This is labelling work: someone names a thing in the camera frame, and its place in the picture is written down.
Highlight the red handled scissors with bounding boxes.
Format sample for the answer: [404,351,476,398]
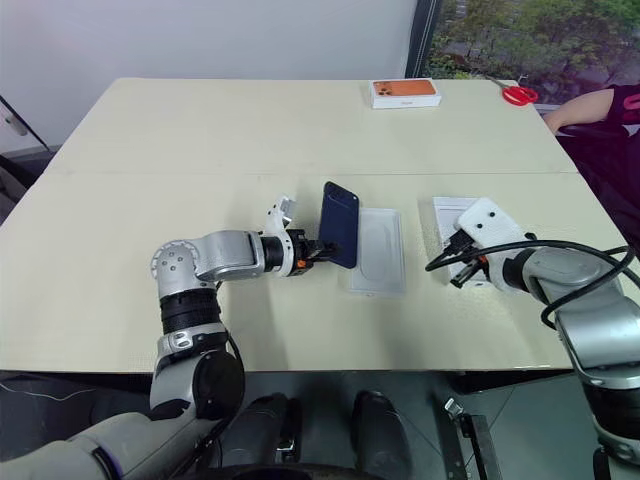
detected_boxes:
[485,73,540,108]

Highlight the glass panel with handle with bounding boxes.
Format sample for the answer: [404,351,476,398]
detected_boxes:
[0,93,52,156]

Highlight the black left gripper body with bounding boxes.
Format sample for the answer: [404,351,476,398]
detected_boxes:
[286,228,322,277]

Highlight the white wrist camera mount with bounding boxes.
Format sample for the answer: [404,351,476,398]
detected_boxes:
[453,197,527,292]
[263,194,300,279]

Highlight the dark rounded shape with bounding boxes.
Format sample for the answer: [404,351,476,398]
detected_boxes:
[224,391,303,467]
[348,389,417,472]

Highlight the dark blue smartphone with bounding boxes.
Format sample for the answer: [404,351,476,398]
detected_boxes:
[317,180,361,270]

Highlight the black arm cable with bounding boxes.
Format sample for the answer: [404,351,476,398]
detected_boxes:
[424,232,633,331]
[192,279,248,474]

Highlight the person's dark shirt torso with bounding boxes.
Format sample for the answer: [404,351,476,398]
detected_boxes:
[553,81,640,254]

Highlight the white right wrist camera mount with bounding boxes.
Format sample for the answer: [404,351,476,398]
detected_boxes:
[453,197,527,292]

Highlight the metal frame with caster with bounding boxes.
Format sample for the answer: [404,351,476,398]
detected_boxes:
[433,396,503,480]

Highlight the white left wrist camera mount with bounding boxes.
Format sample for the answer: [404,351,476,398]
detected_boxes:
[263,194,300,279]

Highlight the phone box with orange print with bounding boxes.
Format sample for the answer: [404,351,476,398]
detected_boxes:
[369,78,443,111]

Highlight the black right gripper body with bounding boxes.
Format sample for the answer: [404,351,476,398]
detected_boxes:
[462,249,494,282]

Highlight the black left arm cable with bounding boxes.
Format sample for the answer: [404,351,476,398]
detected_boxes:
[192,279,248,474]

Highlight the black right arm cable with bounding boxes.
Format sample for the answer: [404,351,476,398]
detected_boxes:
[424,232,633,331]

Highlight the black window frame post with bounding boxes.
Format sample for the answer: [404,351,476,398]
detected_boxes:
[408,0,445,81]

